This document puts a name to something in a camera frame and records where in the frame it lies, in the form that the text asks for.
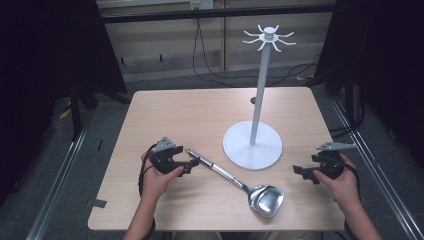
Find grey tape strip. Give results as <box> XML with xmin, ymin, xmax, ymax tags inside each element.
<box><xmin>85</xmin><ymin>198</ymin><xmax>108</xmax><ymax>210</ymax></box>

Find black curtain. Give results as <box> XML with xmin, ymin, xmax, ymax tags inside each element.
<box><xmin>313</xmin><ymin>0</ymin><xmax>424</xmax><ymax>161</ymax></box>
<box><xmin>0</xmin><ymin>0</ymin><xmax>128</xmax><ymax>208</ymax></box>

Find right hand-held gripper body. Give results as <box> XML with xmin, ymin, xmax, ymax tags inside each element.
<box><xmin>311</xmin><ymin>141</ymin><xmax>357</xmax><ymax>181</ymax></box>

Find black floor cables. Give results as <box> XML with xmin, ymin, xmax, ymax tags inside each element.
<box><xmin>327</xmin><ymin>74</ymin><xmax>367</xmax><ymax>139</ymax></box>

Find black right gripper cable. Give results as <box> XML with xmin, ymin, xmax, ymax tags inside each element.
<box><xmin>343</xmin><ymin>161</ymin><xmax>362</xmax><ymax>201</ymax></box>

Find metal floor rail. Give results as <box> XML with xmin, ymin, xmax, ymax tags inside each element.
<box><xmin>329</xmin><ymin>95</ymin><xmax>424</xmax><ymax>240</ymax></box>
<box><xmin>24</xmin><ymin>108</ymin><xmax>98</xmax><ymax>240</ymax></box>

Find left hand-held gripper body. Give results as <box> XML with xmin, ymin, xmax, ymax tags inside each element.
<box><xmin>151</xmin><ymin>136</ymin><xmax>185</xmax><ymax>176</ymax></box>

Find black horizontal bar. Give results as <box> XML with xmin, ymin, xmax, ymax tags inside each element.
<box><xmin>99</xmin><ymin>3</ymin><xmax>337</xmax><ymax>25</ymax></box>

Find white wall socket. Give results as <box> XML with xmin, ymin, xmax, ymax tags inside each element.
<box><xmin>189</xmin><ymin>0</ymin><xmax>215</xmax><ymax>11</ymax></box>

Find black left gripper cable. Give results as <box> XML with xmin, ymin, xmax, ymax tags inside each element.
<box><xmin>137</xmin><ymin>142</ymin><xmax>158</xmax><ymax>198</ymax></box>

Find person's right hand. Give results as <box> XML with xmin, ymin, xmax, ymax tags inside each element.
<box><xmin>312</xmin><ymin>153</ymin><xmax>363</xmax><ymax>210</ymax></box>

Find white hook stand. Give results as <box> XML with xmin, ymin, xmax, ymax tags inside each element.
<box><xmin>222</xmin><ymin>23</ymin><xmax>297</xmax><ymax>171</ymax></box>

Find metal ladle spoon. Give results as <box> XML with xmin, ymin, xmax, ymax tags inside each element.
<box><xmin>184</xmin><ymin>147</ymin><xmax>286</xmax><ymax>219</ymax></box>

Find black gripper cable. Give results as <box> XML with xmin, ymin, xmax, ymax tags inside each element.
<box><xmin>343</xmin><ymin>161</ymin><xmax>362</xmax><ymax>201</ymax></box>
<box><xmin>137</xmin><ymin>142</ymin><xmax>158</xmax><ymax>198</ymax></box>

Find black stand leg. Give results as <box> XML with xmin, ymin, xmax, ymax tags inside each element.
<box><xmin>68</xmin><ymin>81</ymin><xmax>84</xmax><ymax>142</ymax></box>

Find black hanging cable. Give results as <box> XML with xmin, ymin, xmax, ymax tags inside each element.
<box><xmin>191</xmin><ymin>17</ymin><xmax>320</xmax><ymax>89</ymax></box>

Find person's left hand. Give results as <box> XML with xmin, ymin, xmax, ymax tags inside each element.
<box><xmin>140</xmin><ymin>150</ymin><xmax>185</xmax><ymax>202</ymax></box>

